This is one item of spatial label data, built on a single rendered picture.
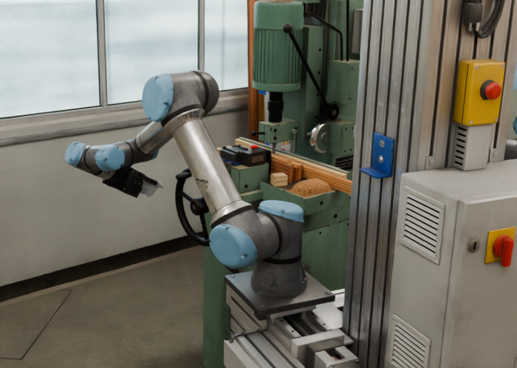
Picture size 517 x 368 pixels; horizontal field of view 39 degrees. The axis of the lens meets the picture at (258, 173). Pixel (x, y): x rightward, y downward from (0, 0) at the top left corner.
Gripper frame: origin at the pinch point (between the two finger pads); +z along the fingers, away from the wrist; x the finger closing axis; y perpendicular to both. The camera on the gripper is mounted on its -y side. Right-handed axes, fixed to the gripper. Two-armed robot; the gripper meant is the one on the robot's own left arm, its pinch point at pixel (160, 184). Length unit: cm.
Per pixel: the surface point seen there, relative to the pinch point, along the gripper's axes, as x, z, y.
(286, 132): 3, 40, -37
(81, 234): -125, 60, 43
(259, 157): 11.7, 24.9, -22.6
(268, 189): 16.1, 31.0, -13.7
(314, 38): 6, 30, -71
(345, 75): 17, 41, -63
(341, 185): 36, 42, -25
